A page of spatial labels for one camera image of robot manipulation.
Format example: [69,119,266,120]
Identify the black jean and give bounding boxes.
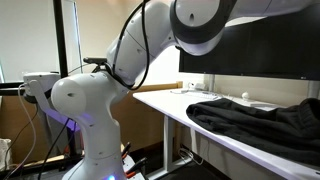
[185,96,320,168]

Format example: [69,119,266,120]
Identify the large brown cardboard panel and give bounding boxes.
[0,81,184,164]

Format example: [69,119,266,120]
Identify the silver monitor stand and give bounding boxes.
[169,73,221,101]
[306,80,320,100]

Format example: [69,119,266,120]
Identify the black computer monitor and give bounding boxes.
[179,44,252,76]
[248,9,320,82]

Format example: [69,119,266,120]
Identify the red black hand tool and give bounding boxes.
[121,141,132,159]
[125,157,148,179]

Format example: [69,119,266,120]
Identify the white flat trackpad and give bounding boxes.
[249,102,278,109]

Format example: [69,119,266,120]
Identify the black vertical pole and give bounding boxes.
[53,0,78,158]

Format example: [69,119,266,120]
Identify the white machine with purple light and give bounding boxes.
[23,71,81,133]

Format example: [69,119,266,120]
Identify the black horizontal bar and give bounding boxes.
[0,81,26,98]

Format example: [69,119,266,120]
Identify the white bag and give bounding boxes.
[0,138,14,172]

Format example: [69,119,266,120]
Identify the white desk leg frame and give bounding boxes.
[146,114,193,180]

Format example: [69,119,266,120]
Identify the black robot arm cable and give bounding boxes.
[36,0,152,180]

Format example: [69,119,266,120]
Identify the under desk cable loop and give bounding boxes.
[178,146,205,167]

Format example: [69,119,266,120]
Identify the white hanging cable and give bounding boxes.
[8,83,38,176]

